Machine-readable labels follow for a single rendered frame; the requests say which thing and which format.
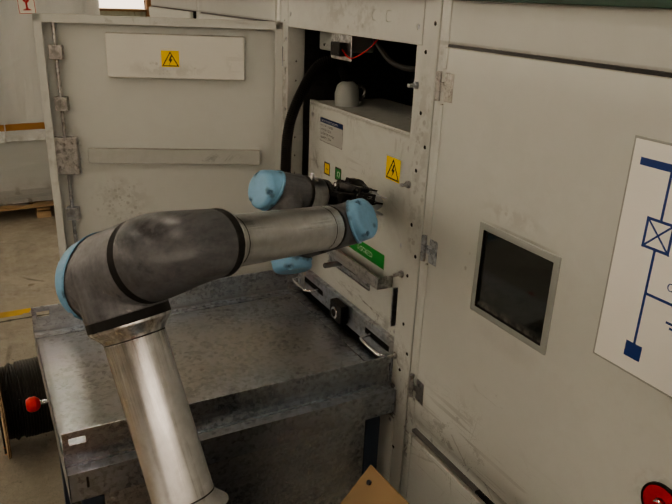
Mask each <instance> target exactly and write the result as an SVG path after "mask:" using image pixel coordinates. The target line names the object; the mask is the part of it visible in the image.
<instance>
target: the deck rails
mask: <svg viewBox="0 0 672 504"><path fill-rule="evenodd" d="M288 294H292V293H291V292H290V291H289V290H288V289H287V275H282V274H277V273H275V272H274V270H268V271H261V272H255V273H248V274H242V275H236V276H229V277H224V278H220V279H216V280H213V281H210V282H208V283H205V284H203V285H200V286H198V287H195V288H193V289H191V290H188V291H186V292H184V293H181V294H179V295H177V296H174V297H172V298H169V299H168V301H169V304H170V307H171V310H172V312H171V314H170V315H176V314H181V313H187V312H193V311H198V310H204V309H209V308H215V307H221V306H226V305H232V304H238V303H243V302H249V301H255V300H260V299H266V298H272V297H277V296H283V295H288ZM48 310H49V315H46V316H40V317H37V315H36V312H42V311H48ZM31 314H32V321H33V329H34V335H35V339H40V338H46V337H52V336H57V335H63V334H68V333H74V332H80V331H85V330H86V329H85V325H84V322H83V321H82V320H80V319H77V318H75V317H74V316H73V314H72V313H68V312H67V311H66V310H65V309H64V307H63V306H62V304H61V303H58V304H52V305H45V306H39V307H33V308H31ZM389 362H390V358H389V359H388V358H387V356H385V357H381V358H376V359H372V360H368V361H364V362H360V363H356V364H351V365H347V366H343V367H339V368H335V369H330V370H326V371H322V372H318V373H314V374H309V375H305V376H301V377H297V378H293V379H289V380H284V381H280V382H276V383H272V384H268V385H263V386H259V387H255V388H251V389H247V390H243V391H238V392H234V393H230V394H226V395H222V396H217V397H213V398H209V399H205V400H201V401H196V402H192V403H188V404H189V407H190V410H191V413H192V417H193V420H194V423H195V426H196V430H197V433H198V434H201V433H205V432H208V431H212V430H216V429H220V428H224V427H227V426H231V425H235V424H239V423H243V422H247V421H250V420H254V419H258V418H262V417H266V416H270V415H273V414H277V413H281V412H285V411H289V410H293V409H296V408H300V407H304V406H308V405H312V404H315V403H319V402H323V401H327V400H331V399H335V398H338V397H342V396H346V395H350V394H354V393H358V392H361V391H365V390H369V389H373V388H377V387H380V386H384V385H388V384H389V382H388V375H389ZM81 436H85V437H86V441H84V442H80V443H76V444H72V445H69V443H68V439H72V438H76V437H81ZM61 440H62V448H63V454H62V456H63V460H64V465H65V469H67V468H71V467H74V466H78V465H82V464H86V463H90V462H94V461H97V460H101V459H105V458H109V457H113V456H117V455H120V454H124V453H128V452H132V451H135V447H134V444H133V441H132V438H131V434H130V431H129V428H128V425H127V421H126V418H125V419H121V420H117V421H113V422H109V423H104V424H100V425H96V426H92V427H88V428H83V429H79V430H75V431H71V432H67V433H63V434H61Z"/></svg>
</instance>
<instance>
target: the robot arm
mask: <svg viewBox="0 0 672 504"><path fill-rule="evenodd" d="M377 191H378V190H375V189H372V188H369V187H368V186H367V185H366V184H365V183H364V181H362V180H360V179H357V178H348V177H346V180H345V181H344V180H341V179H338V181H337V182H334V184H333V185H332V183H331V182H330V181H329V180H326V179H322V178H319V177H314V173H310V174H309V176H306V175H301V174H295V173H288V172H283V171H281V170H260V171H258V172H257V173H256V174H254V176H253V177H252V179H251V180H250V183H249V187H248V197H249V200H250V201H251V203H252V205H253V206H254V207H255V208H257V209H260V210H262V212H251V213H240V214H233V213H231V212H230V211H228V210H226V209H222V208H212V209H194V210H175V211H160V212H153V213H147V214H143V215H139V216H136V217H134V218H131V219H129V220H127V221H125V222H122V223H120V224H117V225H115V226H112V227H110V228H108V229H105V230H103V231H99V232H94V233H91V234H89V235H87V236H85V237H84V238H82V239H81V240H80V241H78V242H76V243H75V244H73V245H72V246H70V247H69V248H68V249H67V250H66V251H65V252H64V254H63V255H62V257H61V259H60V261H59V262H58V265H57V268H56V273H55V288H56V293H57V296H58V299H59V301H60V303H61V304H62V306H63V307H64V309H65V310H66V311H67V312H68V313H72V314H73V316H74V317H75V318H77V319H80V320H82V321H83V322H84V325H85V329H86V332H87V335H88V338H90V339H92V340H94V341H96V342H98V343H100V344H101V345H102V346H103V347H104V350H105V353H106V357H107V360H108V363H109V366H110V370H111V373H112V376H113V379H114V383H115V386H116V389H117V392H118V396H119V399H120V402H121V405H122V409H123V412H124V415H125V418H126V421H127V425H128V428H129V431H130V434H131V438H132V441H133V444H134V447H135V451H136V454H137V457H138V460H139V464H140V467H141V470H142V473H143V477H144V480H145V483H146V486H147V490H148V493H149V496H150V499H151V503H152V504H231V503H230V499H229V496H228V494H227V493H226V492H224V491H222V490H220V489H218V488H216V487H214V485H213V482H212V479H211V475H210V472H209V469H208V465H207V462H206V459H205V456H204V452H203V449H202V446H201V443H200V439H199V436H198V433H197V430H196V426H195V423H194V420H193V417H192V413H191V410H190V407H189V404H188V400H187V397H186V394H185V391H184V387H183V384H182V381H181V377H180V374H179V371H178V368H177V364H176V361H175V358H174V355H173V351H172V348H171V345H170V342H169V338H168V335H167V332H166V329H165V324H166V321H167V320H168V318H169V316H170V314H171V312H172V310H171V307H170V304H169V301H168V299H169V298H172V297H174V296H177V295H179V294H181V293H184V292H186V291H188V290H191V289H193V288H195V287H198V286H200V285H203V284H205V283H208V282H210V281H213V280H216V279H220V278H224V277H229V276H231V275H233V274H235V273H236V272H237V271H238V270H239V269H240V268H241V267H243V266H248V265H253V264H258V263H263V262H268V261H271V264H272V268H273V270H274V272H275V273H277V274H282V275H288V274H297V273H302V272H305V271H307V270H310V269H311V267H312V257H313V256H316V255H319V254H323V253H326V252H329V251H332V250H336V249H339V248H343V247H346V246H350V245H354V244H357V243H358V244H360V243H362V242H363V241H366V240H369V239H371V238H373V237H374V236H375V234H376V232H377V228H378V221H377V217H376V215H377V216H382V215H383V214H382V213H380V212H379V211H377V210H378V209H379V208H381V207H382V206H383V200H382V198H383V199H387V198H386V197H383V196H380V195H379V194H378V193H377ZM376 202H377V203H376Z"/></svg>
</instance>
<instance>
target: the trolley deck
mask: <svg viewBox="0 0 672 504"><path fill-rule="evenodd" d="M165 329H166V332H167V335H168V338H169V342H170V345H171V348H172V351H173V355H174V358H175V361H176V364H177V368H178V371H179V374H180V377H181V381H182V384H183V387H184V391H185V394H186V397H187V400H188V403H192V402H196V401H201V400H205V399H209V398H213V397H217V396H222V395H226V394H230V393H234V392H238V391H243V390H247V389H251V388H255V387H259V386H263V385H268V384H272V383H276V382H280V381H284V380H289V379H293V378H297V377H301V376H305V375H309V374H314V373H318V372H322V371H326V370H330V369H335V368H339V367H343V366H347V365H351V364H356V363H360V362H364V361H363V360H362V359H361V358H360V357H359V356H358V355H357V354H356V353H355V352H353V351H352V350H351V349H350V348H349V347H348V346H347V345H346V344H345V343H344V342H343V341H342V340H340V339H339V338H338V337H337V336H336V335H335V334H334V333H333V332H332V331H331V330H330V329H329V328H328V327H326V326H325V325H324V324H323V323H322V322H321V321H320V320H319V319H318V318H317V317H316V316H315V315H314V314H312V313H311V312H310V311H309V310H308V309H307V308H306V307H305V306H304V305H303V304H302V303H301V302H300V301H298V300H297V299H296V298H295V297H294V296H293V295H292V294H288V295H283V296H277V297H272V298H266V299H260V300H255V301H249V302H243V303H238V304H232V305H226V306H221V307H215V308H209V309H204V310H198V311H193V312H187V313H181V314H176V315H170V316H169V318H168V320H167V321H166V324H165ZM34 340H35V347H36V352H37V356H38V361H39V365H40V369H41V374H42V378H43V383H44V387H45V392H46V396H47V399H48V400H49V403H48V405H49V409H50V414H51V418H52V423H53V427H54V431H55V436H56V440H57V445H58V449H59V453H60V458H61V462H62V467H63V471H64V476H65V480H66V484H67V489H68V493H69V498H70V502H71V504H72V503H75V502H79V501H82V500H86V499H89V498H93V497H96V496H100V495H103V494H107V493H110V492H114V491H118V490H121V489H125V488H128V487H132V486H135V485H139V484H142V483H145V480H144V477H143V473H142V470H141V467H140V464H139V460H138V457H137V454H136V451H132V452H128V453H124V454H120V455H117V456H113V457H109V458H105V459H101V460H97V461H94V462H90V463H86V464H82V465H78V466H74V467H71V468H67V469H65V465H64V460H63V456H62V454H63V448H62V440H61V434H63V433H67V432H71V431H75V430H79V429H83V428H88V427H92V426H96V425H100V424H104V423H109V422H113V421H117V420H121V419H125V415H124V412H123V409H122V405H121V402H120V399H119V396H118V392H117V389H116V386H115V383H114V379H113V376H112V373H111V370H110V366H109V363H108V360H107V357H106V353H105V350H104V347H103V346H102V345H101V344H100V343H98V342H96V341H94V340H92V339H90V338H88V335H87V332H86V330H85V331H80V332H74V333H68V334H63V335H57V336H52V337H46V338H40V339H35V335H34ZM395 390H396V389H395V388H394V389H393V388H392V387H391V386H390V385H389V384H388V385H384V386H380V387H377V388H373V389H369V390H365V391H361V392H358V393H354V394H350V395H346V396H342V397H338V398H335V399H331V400H327V401H323V402H319V403H315V404H312V405H308V406H304V407H300V408H296V409H293V410H289V411H285V412H281V413H277V414H273V415H270V416H266V417H262V418H258V419H254V420H250V421H247V422H243V423H239V424H235V425H231V426H227V427H224V428H220V429H216V430H212V431H208V432H205V433H201V434H198V436H199V439H200V443H201V446H202V449H203V452H204V456H205V459H206V462H207V465H209V464H213V463H216V462H220V461H223V460H227V459H230V458H234V457H237V456H241V455H244V454H248V453H251V452H255V451H258V450H262V449H265V448H269V447H272V446H276V445H279V444H283V443H286V442H290V441H294V440H297V439H301V438H304V437H308V436H311V435H315V434H318V433H322V432H325V431H329V430H332V429H336V428H339V427H343V426H346V425H350V424H353V423H357V422H360V421H364V420H367V419H371V418H374V417H378V416H381V415H385V414H389V413H392V412H394V403H395Z"/></svg>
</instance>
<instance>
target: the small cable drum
mask: <svg viewBox="0 0 672 504"><path fill-rule="evenodd" d="M33 396H36V397H38V398H39V399H40V400H45V399H47V396H46V392H45V387H44V383H43V378H42V374H41V369H40V365H39V361H38V357H37V356H36V357H33V358H30V359H29V358H28V359H25V360H24V359H22V360H19V361H14V364H13V365H12V364H9V363H6V365H5V366H2V367H0V428H1V433H2V439H3V445H4V446H3V447H4V451H5V455H7V456H8V459H10V458H12V454H11V446H10V439H15V438H16V439H17V440H20V439H21V438H22V437H23V436H26V438H28V437H31V436H34V435H35V436H36V435H39V434H42V433H47V432H50V431H54V427H53V423H52V418H51V414H50V409H49V405H48V403H47V404H42V405H41V407H40V409H39V410H38V411H36V412H28V411H27V409H26V403H25V400H26V399H27V398H29V397H33ZM54 432H55V431H54Z"/></svg>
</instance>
